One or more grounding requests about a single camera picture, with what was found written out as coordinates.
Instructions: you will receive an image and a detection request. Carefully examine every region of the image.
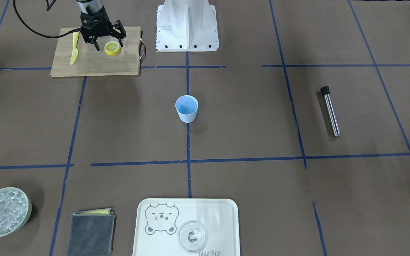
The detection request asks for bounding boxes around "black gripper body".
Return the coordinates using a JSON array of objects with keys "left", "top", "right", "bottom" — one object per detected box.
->
[{"left": 80, "top": 10, "right": 118, "bottom": 42}]

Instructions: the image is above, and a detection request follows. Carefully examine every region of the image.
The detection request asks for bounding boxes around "yellow lemon half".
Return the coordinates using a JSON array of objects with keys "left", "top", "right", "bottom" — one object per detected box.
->
[{"left": 104, "top": 42, "right": 121, "bottom": 56}]

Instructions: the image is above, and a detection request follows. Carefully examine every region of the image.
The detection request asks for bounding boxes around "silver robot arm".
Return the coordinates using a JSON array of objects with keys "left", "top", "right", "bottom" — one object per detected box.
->
[{"left": 76, "top": 0, "right": 126, "bottom": 51}]

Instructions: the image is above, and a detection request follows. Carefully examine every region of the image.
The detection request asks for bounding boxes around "light blue plastic cup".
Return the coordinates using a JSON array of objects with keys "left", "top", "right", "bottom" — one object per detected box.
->
[{"left": 175, "top": 95, "right": 199, "bottom": 123}]

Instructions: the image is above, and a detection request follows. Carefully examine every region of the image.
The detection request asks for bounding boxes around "wooden cutting board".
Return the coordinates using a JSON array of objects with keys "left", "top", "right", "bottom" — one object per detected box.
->
[{"left": 51, "top": 26, "right": 146, "bottom": 78}]

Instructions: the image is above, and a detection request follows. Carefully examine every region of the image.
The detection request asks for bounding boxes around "yellow plastic knife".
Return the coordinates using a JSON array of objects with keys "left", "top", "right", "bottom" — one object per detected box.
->
[{"left": 70, "top": 31, "right": 80, "bottom": 65}]

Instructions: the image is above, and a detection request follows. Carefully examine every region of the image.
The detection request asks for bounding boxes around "cream bear tray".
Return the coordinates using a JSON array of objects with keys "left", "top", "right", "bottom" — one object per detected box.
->
[{"left": 132, "top": 199, "right": 241, "bottom": 256}]

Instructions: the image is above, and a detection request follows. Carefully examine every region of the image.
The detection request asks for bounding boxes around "green bowl of ice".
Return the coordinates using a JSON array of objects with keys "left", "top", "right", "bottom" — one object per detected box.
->
[{"left": 0, "top": 187, "right": 32, "bottom": 237}]

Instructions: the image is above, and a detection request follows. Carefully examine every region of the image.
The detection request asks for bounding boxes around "grey folded cloth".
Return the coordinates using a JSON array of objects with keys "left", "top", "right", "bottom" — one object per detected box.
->
[{"left": 67, "top": 208, "right": 115, "bottom": 256}]

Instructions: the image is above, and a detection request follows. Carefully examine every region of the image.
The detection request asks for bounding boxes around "clear wine glass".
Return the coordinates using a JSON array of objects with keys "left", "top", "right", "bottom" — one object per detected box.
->
[{"left": 178, "top": 220, "right": 208, "bottom": 252}]

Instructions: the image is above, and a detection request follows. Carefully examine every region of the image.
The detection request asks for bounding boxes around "steel muddler black tip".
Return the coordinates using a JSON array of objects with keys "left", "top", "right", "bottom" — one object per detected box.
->
[{"left": 320, "top": 86, "right": 341, "bottom": 138}]

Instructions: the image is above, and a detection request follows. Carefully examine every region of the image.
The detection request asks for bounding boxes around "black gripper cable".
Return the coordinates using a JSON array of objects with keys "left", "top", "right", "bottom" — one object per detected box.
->
[{"left": 12, "top": 0, "right": 81, "bottom": 39}]

